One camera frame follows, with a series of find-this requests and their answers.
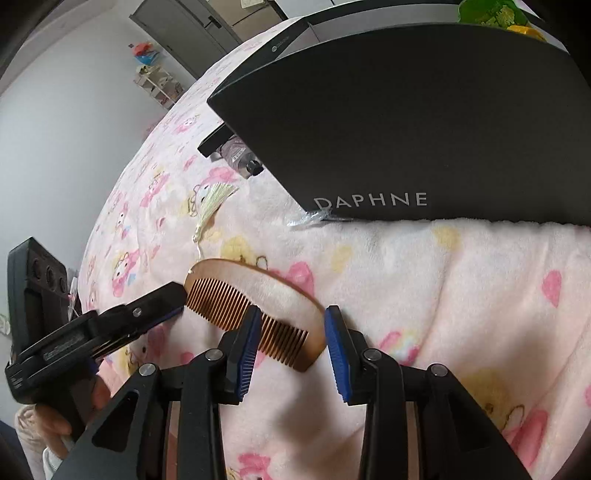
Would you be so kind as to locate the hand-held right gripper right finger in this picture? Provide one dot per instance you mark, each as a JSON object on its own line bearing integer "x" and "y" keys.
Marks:
{"x": 334, "y": 360}

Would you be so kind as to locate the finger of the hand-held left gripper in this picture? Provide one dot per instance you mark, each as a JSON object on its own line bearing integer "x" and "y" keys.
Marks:
{"x": 152, "y": 307}
{"x": 175, "y": 315}

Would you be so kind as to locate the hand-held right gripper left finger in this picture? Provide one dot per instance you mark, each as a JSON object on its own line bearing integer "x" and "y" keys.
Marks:
{"x": 244, "y": 360}

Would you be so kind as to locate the brown wooden comb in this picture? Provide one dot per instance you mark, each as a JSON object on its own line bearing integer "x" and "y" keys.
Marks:
{"x": 268, "y": 295}

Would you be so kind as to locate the pale green tassel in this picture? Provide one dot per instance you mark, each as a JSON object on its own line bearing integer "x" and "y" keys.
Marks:
{"x": 214, "y": 198}

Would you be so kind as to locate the black cardboard box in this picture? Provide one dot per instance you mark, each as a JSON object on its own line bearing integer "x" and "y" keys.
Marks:
{"x": 415, "y": 115}

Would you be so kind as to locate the person's left forearm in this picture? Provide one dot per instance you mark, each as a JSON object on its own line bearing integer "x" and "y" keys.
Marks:
{"x": 25, "y": 443}

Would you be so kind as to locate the person's left hand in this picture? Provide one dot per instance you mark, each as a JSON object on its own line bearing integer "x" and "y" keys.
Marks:
{"x": 51, "y": 422}

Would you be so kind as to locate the pink printed blanket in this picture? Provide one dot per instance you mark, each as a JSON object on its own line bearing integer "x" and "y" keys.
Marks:
{"x": 369, "y": 300}

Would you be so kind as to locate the clear plastic wrapper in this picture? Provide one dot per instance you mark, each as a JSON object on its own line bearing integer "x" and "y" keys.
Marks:
{"x": 307, "y": 216}

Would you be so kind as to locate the white shelf rack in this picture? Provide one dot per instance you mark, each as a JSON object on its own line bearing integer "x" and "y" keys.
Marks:
{"x": 159, "y": 83}

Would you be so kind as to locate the grey room door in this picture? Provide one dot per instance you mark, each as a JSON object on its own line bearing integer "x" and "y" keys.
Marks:
{"x": 184, "y": 27}

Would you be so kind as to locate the beige cabinet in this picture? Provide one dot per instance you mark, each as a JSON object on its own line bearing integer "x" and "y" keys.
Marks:
{"x": 258, "y": 9}

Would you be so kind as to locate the yellow wrapped snack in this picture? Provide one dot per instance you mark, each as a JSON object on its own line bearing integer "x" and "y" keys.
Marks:
{"x": 526, "y": 31}

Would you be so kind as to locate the green snack packet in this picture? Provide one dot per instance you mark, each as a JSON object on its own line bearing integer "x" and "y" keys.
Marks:
{"x": 489, "y": 9}

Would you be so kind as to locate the red blue wall toy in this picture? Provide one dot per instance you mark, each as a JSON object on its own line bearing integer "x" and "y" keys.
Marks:
{"x": 144, "y": 53}

